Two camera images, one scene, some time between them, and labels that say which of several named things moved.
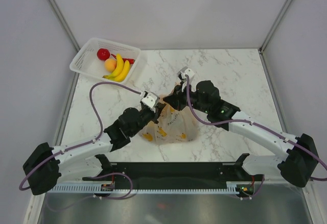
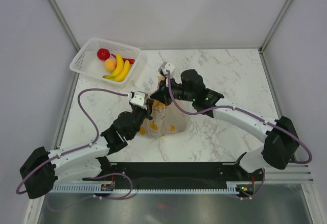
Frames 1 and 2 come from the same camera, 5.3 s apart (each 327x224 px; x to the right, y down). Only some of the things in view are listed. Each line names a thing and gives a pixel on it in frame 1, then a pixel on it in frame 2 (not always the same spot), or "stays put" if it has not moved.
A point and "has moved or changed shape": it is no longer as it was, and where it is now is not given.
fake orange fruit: (110, 65) stays put
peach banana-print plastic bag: (174, 126) has moved or changed shape
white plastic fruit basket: (86, 59) stays put
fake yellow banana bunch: (120, 71) stays put
